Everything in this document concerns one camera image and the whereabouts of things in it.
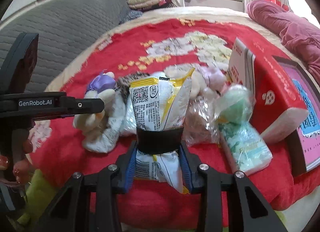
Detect purple bow plush toy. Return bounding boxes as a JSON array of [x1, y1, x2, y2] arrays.
[[73, 72, 126, 153]]

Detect leopard print scrunchie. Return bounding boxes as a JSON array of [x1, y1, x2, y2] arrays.
[[117, 71, 149, 102]]

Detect green sponge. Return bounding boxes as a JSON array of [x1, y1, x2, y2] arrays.
[[214, 84, 256, 124]]

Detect yellow white snack packet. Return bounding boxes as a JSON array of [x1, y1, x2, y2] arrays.
[[130, 68, 195, 193]]

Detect pink bow plush toy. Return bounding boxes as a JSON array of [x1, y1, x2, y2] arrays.
[[164, 64, 227, 99]]

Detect left hand red nails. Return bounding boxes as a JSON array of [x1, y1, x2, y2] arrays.
[[1, 129, 33, 188]]

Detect beige bed sheet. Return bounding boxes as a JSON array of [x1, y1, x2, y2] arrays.
[[38, 7, 319, 231]]

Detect red floral blanket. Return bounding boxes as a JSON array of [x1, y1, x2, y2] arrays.
[[31, 19, 319, 229]]

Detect green white tissue pack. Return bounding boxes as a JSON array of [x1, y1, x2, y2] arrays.
[[219, 122, 273, 176]]

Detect pink lid tray box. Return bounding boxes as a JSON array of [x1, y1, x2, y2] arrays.
[[272, 56, 320, 177]]

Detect grey quilted headboard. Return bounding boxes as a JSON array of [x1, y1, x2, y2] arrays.
[[1, 0, 129, 92]]

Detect small white tissue pack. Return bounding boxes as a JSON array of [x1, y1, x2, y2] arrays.
[[120, 96, 136, 136]]

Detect pink item in plastic bag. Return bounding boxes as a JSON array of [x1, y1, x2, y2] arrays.
[[183, 96, 220, 146]]

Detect red cardboard box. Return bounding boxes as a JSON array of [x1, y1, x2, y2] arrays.
[[229, 38, 309, 144]]

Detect blue patterned pillow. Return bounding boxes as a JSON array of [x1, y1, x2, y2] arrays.
[[119, 10, 143, 24]]

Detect folded blankets stack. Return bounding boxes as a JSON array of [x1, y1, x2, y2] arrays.
[[127, 0, 176, 12]]

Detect pink crumpled quilt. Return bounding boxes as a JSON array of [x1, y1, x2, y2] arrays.
[[246, 0, 319, 83]]

